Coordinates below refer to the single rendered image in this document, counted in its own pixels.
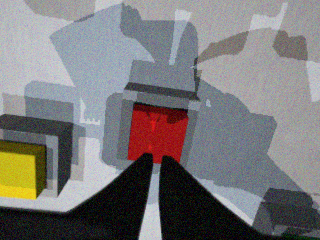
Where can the green button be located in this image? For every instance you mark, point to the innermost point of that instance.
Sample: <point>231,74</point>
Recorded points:
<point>287,220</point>

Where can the yellow button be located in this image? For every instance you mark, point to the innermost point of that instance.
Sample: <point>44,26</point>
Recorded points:
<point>35,156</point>

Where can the red button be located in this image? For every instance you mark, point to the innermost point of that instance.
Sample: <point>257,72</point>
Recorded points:
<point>157,120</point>

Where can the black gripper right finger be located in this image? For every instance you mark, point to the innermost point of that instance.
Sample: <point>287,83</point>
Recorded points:
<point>188,211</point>

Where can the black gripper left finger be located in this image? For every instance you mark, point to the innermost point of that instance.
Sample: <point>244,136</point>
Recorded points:
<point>115,212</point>

